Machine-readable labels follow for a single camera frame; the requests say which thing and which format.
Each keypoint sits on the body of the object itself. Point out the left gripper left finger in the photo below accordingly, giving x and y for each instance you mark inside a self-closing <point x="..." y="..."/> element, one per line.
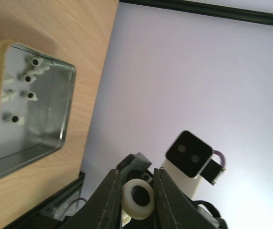
<point x="103" y="209"/>

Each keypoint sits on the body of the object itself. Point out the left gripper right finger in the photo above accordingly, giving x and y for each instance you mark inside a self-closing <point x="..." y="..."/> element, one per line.
<point x="174" y="209"/>

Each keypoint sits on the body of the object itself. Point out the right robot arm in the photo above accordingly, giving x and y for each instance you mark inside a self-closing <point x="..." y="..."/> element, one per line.
<point x="136" y="166"/>

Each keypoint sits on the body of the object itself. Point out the gold tin with white pieces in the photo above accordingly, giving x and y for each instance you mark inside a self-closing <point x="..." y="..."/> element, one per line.
<point x="36" y="93"/>

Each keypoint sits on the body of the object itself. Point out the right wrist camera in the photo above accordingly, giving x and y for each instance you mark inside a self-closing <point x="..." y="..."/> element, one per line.
<point x="189" y="158"/>

